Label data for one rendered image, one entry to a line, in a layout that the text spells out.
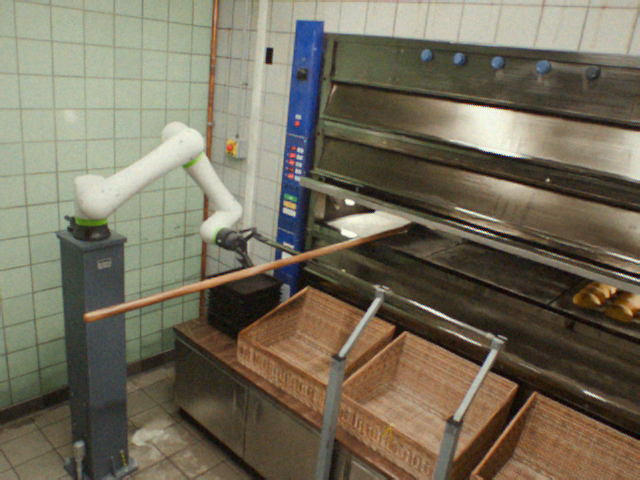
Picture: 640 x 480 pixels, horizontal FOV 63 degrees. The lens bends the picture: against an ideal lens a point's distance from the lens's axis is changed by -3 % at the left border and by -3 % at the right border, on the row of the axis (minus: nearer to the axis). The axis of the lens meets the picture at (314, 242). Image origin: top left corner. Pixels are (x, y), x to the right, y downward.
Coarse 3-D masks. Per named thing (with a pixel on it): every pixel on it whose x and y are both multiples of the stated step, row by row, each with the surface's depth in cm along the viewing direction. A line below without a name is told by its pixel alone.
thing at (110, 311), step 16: (352, 240) 243; (368, 240) 250; (304, 256) 219; (240, 272) 195; (256, 272) 200; (176, 288) 176; (192, 288) 180; (128, 304) 163; (144, 304) 166; (96, 320) 156
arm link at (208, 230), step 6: (216, 216) 237; (222, 216) 237; (204, 222) 237; (210, 222) 235; (216, 222) 235; (222, 222) 236; (204, 228) 234; (210, 228) 233; (216, 228) 232; (204, 234) 235; (210, 234) 232; (204, 240) 237; (210, 240) 234
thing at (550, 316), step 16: (320, 224) 271; (384, 256) 245; (400, 256) 239; (432, 272) 229; (448, 272) 225; (480, 288) 215; (496, 288) 213; (512, 304) 207; (528, 304) 202; (544, 304) 203; (560, 320) 195; (576, 320) 192; (592, 336) 188; (608, 336) 184; (624, 336) 183
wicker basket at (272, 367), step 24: (312, 288) 276; (288, 312) 271; (312, 312) 275; (336, 312) 265; (360, 312) 256; (240, 336) 247; (288, 336) 277; (312, 336) 273; (336, 336) 264; (360, 336) 256; (384, 336) 239; (240, 360) 251; (264, 360) 238; (288, 360) 257; (312, 360) 259; (360, 360) 229; (288, 384) 231; (312, 384) 220; (312, 408) 223
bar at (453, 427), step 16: (272, 240) 242; (336, 272) 216; (368, 288) 206; (384, 288) 203; (416, 304) 193; (368, 320) 200; (448, 320) 184; (352, 336) 198; (480, 336) 177; (496, 336) 174; (496, 352) 173; (336, 368) 194; (336, 384) 195; (480, 384) 170; (336, 400) 199; (464, 400) 168; (336, 416) 202; (448, 432) 165; (320, 448) 207; (448, 448) 166; (320, 464) 209; (448, 464) 168
